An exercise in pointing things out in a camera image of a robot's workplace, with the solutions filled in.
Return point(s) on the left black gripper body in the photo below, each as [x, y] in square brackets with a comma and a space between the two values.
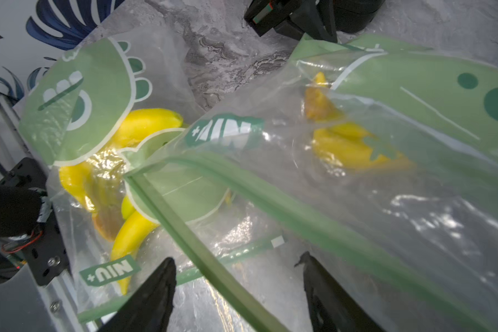
[321, 20]

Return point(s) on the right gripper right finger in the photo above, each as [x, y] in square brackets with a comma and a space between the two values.
[330, 307]

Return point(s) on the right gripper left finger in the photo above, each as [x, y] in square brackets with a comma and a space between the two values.
[150, 307]

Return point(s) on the yellow banana from bag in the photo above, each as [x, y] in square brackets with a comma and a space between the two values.
[343, 143]

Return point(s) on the zip-top bag green print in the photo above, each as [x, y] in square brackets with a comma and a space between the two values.
[415, 247]

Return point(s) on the zip-top bag with bananas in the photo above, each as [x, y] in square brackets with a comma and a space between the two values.
[99, 112]

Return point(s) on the yellow bananas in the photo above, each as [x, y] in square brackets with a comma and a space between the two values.
[97, 183]

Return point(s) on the aluminium front rail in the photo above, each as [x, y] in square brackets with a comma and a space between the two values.
[36, 288]

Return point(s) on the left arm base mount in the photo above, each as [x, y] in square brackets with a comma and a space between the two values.
[29, 232]

